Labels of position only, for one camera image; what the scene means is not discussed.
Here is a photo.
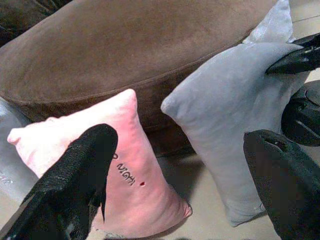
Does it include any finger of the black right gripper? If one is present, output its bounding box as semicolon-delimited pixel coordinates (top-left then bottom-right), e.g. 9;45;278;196
296;33;320;50
264;46;320;75

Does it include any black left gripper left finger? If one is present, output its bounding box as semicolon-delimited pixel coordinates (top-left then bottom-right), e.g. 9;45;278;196
0;123;119;240

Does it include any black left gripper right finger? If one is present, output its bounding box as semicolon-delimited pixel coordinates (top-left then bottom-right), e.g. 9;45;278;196
243;129;320;240

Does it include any plain grey velvet pillow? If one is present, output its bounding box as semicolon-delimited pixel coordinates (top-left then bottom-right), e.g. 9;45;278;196
160;0;312;228

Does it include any grey pillow with lettering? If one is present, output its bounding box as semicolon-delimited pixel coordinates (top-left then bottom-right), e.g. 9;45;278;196
0;96;40;206

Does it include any pink pillow with black lettering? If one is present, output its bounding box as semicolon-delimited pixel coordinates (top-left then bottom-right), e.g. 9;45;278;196
7;88;193;232

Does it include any brown suede sofa seat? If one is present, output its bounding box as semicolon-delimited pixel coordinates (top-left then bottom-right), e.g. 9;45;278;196
0;0;281;157

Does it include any dark brown sofa back cushion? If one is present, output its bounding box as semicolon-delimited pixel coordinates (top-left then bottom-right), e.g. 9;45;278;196
0;0;73;47

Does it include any black robot leg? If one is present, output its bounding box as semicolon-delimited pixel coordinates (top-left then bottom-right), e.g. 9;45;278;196
281;81;320;148

